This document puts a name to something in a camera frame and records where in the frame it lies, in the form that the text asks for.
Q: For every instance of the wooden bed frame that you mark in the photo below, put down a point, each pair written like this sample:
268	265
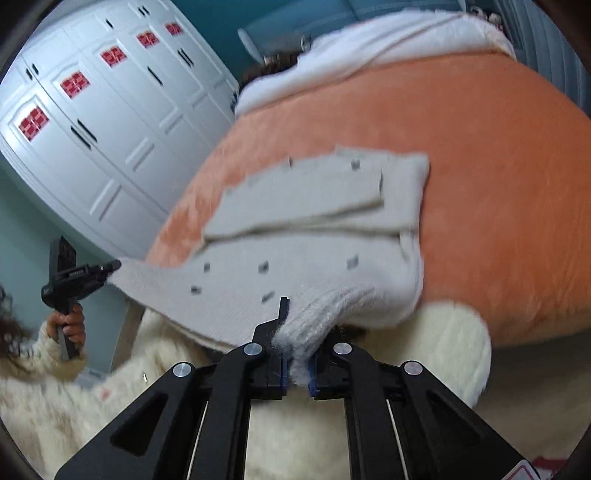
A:
125	332

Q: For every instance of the person's left forearm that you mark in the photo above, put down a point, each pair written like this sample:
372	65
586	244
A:
44	355

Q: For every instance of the orange plush blanket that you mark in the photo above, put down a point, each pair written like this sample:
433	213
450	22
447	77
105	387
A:
498	194

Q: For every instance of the white wardrobe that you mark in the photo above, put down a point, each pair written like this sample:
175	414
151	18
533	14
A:
115	120

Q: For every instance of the grey knit sweater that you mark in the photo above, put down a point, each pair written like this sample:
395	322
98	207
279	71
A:
295	240

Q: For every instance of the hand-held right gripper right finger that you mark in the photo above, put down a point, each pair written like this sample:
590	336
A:
316	369

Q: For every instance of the dark brown fuzzy cloth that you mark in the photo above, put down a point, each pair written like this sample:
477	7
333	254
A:
268	69

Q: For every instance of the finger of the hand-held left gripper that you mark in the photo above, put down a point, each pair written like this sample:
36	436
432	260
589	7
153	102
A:
105	267

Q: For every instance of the teal pillow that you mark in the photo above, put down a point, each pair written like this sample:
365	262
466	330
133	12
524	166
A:
295	23

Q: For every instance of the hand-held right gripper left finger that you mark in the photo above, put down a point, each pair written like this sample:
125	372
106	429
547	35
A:
277	369

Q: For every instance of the white blanket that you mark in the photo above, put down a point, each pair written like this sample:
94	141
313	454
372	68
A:
369	46

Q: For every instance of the person's left hand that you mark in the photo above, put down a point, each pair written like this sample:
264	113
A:
74	325

